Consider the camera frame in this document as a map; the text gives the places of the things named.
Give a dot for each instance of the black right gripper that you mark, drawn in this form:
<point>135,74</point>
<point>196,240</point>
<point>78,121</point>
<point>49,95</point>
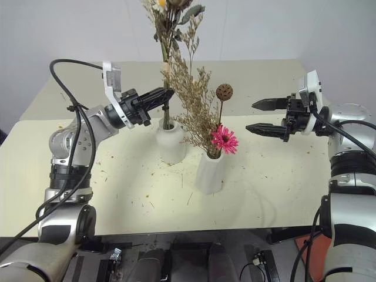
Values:
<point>298,117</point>

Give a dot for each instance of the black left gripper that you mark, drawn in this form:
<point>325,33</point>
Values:
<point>132,113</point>

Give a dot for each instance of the tall dried daisy bouquet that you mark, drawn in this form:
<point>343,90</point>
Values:
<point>166,44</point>

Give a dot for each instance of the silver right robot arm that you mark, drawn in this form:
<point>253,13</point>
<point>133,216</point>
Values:
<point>349,205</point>

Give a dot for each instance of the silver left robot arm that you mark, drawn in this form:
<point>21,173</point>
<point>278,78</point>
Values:
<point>67,141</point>

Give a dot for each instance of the pink flower lotus pod bouquet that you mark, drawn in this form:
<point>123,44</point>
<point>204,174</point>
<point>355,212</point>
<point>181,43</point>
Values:
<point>224,139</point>

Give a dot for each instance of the round white vase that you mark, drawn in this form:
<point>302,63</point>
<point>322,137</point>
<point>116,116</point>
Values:
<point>171,144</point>

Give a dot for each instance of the ribbed white vase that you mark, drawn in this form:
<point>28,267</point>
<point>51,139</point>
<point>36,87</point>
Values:
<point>210,176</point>

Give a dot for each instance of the orange floor mat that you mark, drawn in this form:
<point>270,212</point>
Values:
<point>315,252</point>

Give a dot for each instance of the small metal clip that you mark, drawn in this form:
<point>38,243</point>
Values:
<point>116,254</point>

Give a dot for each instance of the dark rounded shape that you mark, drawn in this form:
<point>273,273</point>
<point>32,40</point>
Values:
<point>152,265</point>

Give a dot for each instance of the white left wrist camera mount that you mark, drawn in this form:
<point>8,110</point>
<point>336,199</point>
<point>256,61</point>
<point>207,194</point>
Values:
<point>111,79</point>

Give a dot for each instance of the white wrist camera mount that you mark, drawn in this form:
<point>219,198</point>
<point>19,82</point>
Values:
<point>311,85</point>
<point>111,79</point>

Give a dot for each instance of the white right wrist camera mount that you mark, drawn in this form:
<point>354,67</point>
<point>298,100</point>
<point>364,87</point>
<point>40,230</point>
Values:
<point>311,85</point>

